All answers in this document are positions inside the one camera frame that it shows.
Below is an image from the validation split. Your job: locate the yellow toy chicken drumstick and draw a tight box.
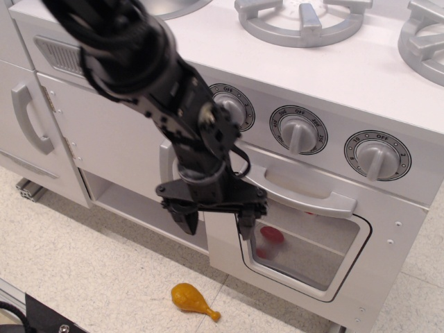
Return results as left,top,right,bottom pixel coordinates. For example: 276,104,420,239
171,283,221,322

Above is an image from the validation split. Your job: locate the grey stove knob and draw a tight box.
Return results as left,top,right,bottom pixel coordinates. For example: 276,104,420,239
344,130,412,182
210,83,255,132
270,105,328,155

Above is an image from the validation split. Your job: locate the white oven door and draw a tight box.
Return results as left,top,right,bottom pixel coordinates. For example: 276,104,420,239
205,144,428,332

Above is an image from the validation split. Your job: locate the aluminium frame rail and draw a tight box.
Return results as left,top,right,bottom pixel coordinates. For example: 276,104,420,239
15,178,47,203

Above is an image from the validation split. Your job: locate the silver fridge door handle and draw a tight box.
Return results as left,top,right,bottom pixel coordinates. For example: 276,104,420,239
11,83,54,155

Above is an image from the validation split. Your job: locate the grey left stove knob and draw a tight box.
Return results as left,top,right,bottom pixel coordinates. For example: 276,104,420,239
210,83,255,132

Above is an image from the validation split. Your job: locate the silver stove burner centre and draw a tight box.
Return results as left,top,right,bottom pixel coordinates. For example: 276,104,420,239
234,1,373,48

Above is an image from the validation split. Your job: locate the silver cabinet door handle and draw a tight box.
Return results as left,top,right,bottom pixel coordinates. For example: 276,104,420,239
159,142,181,209

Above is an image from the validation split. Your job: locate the silver oven door handle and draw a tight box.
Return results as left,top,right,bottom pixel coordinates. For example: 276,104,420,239
246,164,357,219

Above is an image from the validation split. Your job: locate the red white toy sushi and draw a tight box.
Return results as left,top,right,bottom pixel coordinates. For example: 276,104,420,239
255,211,315,260

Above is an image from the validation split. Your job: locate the silver stove burner right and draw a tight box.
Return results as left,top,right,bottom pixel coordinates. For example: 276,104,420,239
398,1,443,86

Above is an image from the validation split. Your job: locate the white toy kitchen unit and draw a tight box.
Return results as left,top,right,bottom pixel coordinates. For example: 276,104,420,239
1,1,443,332

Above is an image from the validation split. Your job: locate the silver vent grille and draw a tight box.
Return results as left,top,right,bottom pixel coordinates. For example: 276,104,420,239
34,35,83,76

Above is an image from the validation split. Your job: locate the silver stove burner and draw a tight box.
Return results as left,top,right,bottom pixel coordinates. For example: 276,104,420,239
398,1,443,86
234,1,373,48

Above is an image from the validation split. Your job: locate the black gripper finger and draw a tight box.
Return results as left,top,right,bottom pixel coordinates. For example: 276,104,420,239
169,206,198,235
237,207,256,240

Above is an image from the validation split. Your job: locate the grey right stove knob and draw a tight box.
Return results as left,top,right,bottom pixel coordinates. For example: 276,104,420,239
344,130,412,182

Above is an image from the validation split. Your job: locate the grey middle stove knob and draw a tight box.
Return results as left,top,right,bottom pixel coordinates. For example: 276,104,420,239
270,105,328,155

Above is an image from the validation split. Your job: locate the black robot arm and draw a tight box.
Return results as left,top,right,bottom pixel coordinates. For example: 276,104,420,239
45,1,267,239

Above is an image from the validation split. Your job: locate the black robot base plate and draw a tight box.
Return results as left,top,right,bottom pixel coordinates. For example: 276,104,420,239
25,293,87,333

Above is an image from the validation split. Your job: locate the silver sink basin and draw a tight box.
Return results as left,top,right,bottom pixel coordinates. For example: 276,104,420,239
143,0,211,20

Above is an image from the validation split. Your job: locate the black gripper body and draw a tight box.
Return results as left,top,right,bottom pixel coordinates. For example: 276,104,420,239
156,169,268,217

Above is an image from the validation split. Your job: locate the black braided cable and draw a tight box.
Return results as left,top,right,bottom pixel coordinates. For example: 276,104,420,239
0,301,34,333

